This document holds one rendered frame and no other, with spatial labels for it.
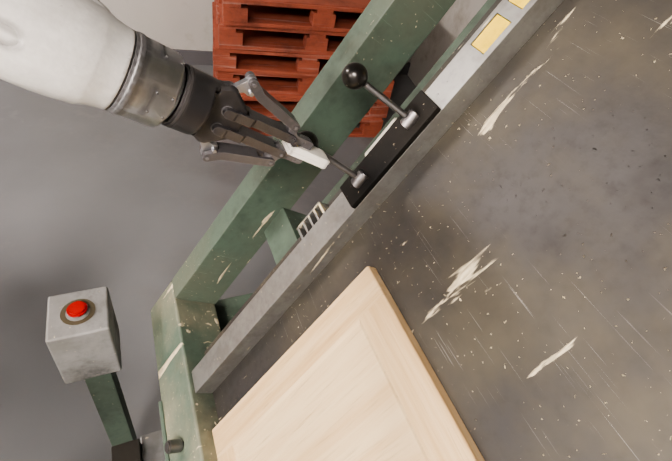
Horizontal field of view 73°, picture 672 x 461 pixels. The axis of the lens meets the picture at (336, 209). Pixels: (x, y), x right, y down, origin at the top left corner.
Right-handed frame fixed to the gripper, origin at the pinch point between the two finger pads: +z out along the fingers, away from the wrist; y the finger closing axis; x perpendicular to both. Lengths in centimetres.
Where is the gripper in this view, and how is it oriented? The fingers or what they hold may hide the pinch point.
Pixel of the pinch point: (306, 152)
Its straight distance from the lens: 65.5
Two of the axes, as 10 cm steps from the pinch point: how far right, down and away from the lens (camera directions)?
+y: 6.0, -7.1, -3.8
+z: 7.1, 2.5, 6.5
